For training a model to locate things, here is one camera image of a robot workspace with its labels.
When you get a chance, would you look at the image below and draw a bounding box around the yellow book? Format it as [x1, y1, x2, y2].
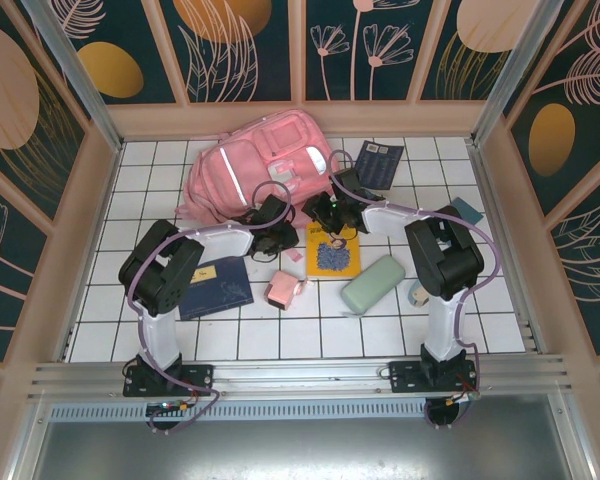
[305, 222, 362, 281]

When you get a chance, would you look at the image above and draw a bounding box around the pink pencil sharpener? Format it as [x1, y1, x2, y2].
[263, 269, 314, 309]

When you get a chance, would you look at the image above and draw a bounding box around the dark blue printed book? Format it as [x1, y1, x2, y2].
[354, 139, 405, 191]

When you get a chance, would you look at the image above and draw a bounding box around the pink backpack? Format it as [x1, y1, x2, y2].
[174, 108, 334, 264]

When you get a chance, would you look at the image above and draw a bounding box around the green pencil case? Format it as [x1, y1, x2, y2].
[340, 253, 406, 317]

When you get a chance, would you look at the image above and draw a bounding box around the navy notebook with yellow label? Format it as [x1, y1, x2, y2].
[178, 257, 255, 321]

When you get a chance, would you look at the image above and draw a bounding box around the thin teal card booklet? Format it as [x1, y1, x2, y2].
[452, 197, 485, 226]

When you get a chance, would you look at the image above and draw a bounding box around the grey metal sheet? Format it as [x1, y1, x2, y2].
[7, 417, 600, 480]

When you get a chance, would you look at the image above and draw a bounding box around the aluminium mounting rail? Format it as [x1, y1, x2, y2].
[27, 353, 581, 401]

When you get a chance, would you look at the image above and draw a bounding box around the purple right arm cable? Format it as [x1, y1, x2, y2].
[328, 148, 501, 431]

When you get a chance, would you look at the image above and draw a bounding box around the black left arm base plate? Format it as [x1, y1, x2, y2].
[123, 363, 215, 399]

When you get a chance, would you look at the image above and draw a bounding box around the slotted metal cable tray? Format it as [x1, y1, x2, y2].
[47, 402, 564, 422]

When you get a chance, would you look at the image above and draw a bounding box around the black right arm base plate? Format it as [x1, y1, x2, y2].
[388, 359, 481, 394]

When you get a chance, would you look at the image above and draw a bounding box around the aluminium corner post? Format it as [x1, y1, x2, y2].
[19, 0, 127, 152]
[468, 0, 564, 147]

